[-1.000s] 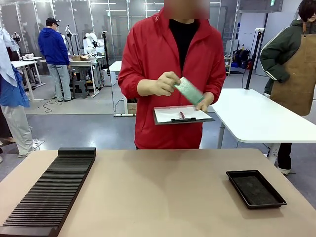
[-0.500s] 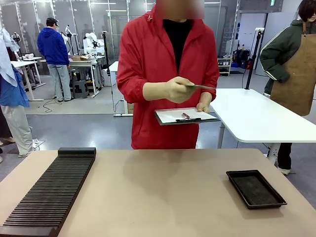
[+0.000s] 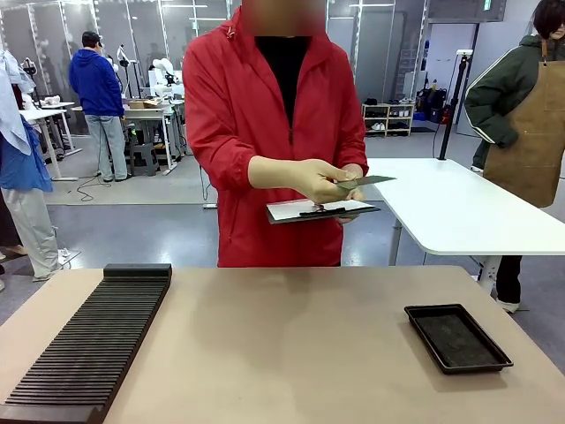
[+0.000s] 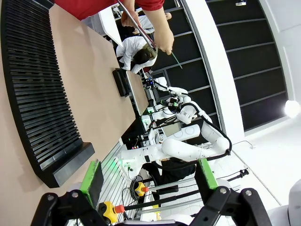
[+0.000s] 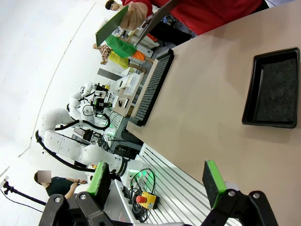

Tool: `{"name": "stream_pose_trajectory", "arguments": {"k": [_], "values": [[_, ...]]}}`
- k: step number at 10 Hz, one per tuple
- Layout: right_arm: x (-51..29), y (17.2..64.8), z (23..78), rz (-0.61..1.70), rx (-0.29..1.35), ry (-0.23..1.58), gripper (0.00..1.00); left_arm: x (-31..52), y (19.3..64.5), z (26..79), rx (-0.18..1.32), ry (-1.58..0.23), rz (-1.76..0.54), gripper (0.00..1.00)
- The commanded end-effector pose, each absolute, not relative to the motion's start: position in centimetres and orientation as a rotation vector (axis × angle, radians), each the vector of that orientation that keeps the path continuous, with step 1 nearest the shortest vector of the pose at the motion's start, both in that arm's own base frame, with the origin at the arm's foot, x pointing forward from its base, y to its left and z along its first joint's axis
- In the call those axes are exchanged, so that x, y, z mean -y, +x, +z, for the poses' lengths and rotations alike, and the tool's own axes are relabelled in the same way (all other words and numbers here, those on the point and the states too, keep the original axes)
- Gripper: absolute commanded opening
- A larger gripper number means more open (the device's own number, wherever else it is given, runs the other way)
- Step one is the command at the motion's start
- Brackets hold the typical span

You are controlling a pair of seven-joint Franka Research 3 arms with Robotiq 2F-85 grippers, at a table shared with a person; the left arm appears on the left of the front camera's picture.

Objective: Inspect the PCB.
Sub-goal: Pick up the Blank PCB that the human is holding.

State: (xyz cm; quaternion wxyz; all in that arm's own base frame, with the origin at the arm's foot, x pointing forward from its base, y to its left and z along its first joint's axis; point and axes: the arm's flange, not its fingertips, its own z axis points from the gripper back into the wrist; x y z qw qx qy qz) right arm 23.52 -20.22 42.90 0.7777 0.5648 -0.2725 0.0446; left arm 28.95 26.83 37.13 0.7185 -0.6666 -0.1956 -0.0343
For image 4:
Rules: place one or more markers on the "green PCB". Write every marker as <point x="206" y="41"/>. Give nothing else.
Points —
<point x="176" y="60"/>

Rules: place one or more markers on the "person's right forearm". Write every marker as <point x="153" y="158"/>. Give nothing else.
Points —
<point x="156" y="18"/>

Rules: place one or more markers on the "large black slotted rack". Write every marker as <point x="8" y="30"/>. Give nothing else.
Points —
<point x="40" y="94"/>

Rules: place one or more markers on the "person in white top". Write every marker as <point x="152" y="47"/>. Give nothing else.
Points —
<point x="130" y="49"/>

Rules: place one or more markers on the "large white table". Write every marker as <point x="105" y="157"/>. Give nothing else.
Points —
<point x="109" y="26"/>

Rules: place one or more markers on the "small black slotted rack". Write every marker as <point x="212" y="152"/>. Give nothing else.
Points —
<point x="120" y="82"/>

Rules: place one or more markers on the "person's right hand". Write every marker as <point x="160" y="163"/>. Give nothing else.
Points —
<point x="164" y="38"/>

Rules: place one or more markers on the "grey slotted aluminium panel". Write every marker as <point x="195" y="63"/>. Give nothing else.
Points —
<point x="110" y="169"/>

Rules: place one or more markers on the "brown background table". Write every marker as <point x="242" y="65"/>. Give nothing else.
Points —
<point x="137" y="91"/>

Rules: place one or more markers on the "person in red jacket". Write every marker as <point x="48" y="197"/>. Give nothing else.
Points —
<point x="94" y="7"/>

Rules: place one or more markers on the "yellow emergency stop button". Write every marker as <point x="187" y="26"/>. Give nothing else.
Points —
<point x="140" y="188"/>
<point x="108" y="208"/>

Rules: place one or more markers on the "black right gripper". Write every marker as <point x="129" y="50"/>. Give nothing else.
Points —
<point x="172" y="104"/>

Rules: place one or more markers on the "round ceiling light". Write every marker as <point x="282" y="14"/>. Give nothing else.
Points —
<point x="292" y="108"/>

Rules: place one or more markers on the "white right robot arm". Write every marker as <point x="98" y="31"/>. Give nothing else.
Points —
<point x="178" y="150"/>

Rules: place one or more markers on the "person's left hand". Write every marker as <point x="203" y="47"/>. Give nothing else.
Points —
<point x="129" y="20"/>

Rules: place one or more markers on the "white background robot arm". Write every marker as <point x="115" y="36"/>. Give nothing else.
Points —
<point x="170" y="87"/>

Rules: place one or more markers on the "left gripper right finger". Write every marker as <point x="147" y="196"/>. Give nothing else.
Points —
<point x="207" y="176"/>

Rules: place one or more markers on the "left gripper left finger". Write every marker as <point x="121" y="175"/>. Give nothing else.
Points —
<point x="90" y="181"/>

